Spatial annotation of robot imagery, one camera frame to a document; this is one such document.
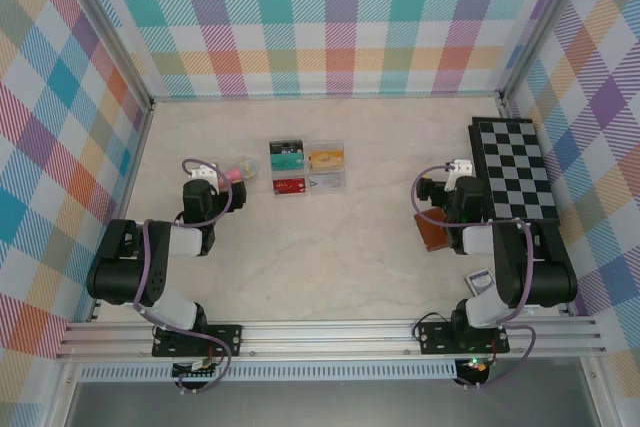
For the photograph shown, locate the brown leather card holder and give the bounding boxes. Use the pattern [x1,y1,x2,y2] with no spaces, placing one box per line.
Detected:
[413,207,451,252]

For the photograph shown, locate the blue playing card box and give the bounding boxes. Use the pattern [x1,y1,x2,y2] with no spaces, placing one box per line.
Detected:
[464,269,499,297]

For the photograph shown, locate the red card stack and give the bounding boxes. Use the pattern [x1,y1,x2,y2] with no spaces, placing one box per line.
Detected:
[272,177,307,195]

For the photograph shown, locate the teal card stack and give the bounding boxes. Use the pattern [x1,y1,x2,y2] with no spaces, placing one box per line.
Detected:
[270,153,306,171]

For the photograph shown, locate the clear acrylic card organizer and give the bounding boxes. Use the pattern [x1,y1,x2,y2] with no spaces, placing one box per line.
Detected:
[268,139,349,197]

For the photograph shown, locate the silver card stack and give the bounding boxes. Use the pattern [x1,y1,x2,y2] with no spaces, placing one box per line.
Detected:
[308,174,346,194]

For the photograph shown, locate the gold card stack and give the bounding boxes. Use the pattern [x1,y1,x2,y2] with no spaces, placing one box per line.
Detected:
[308,149,345,169]

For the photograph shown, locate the black grey chessboard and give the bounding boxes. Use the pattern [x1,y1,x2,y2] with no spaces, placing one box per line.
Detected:
[468,116,561,226]

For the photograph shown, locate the pink toy microphone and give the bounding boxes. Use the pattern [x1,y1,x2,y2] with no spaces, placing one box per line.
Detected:
[222,159,260,183]

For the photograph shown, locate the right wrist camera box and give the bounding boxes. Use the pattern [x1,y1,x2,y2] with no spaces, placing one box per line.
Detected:
[443,159,474,192]

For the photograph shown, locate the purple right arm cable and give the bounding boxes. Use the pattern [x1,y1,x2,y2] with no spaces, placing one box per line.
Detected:
[410,164,539,391]

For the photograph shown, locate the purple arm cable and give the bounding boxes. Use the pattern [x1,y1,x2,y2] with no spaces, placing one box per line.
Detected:
[410,164,539,391]
[132,158,235,395]

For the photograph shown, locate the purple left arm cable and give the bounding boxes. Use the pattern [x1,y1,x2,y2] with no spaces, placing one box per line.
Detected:
[132,158,235,395]

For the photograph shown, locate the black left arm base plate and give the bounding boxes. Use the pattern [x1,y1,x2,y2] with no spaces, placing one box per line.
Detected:
[152,324,244,358]

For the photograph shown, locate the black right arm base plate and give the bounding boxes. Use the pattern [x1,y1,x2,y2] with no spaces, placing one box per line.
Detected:
[415,320,511,356]

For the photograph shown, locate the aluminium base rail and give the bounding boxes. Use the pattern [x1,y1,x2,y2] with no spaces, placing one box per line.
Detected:
[54,316,609,361]

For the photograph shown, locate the aluminium frame post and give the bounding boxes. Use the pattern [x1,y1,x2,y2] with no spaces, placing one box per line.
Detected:
[498,0,599,104]
[59,0,156,113]

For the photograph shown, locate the white slotted cable duct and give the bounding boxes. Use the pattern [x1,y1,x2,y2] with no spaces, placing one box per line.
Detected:
[79,364,459,382]

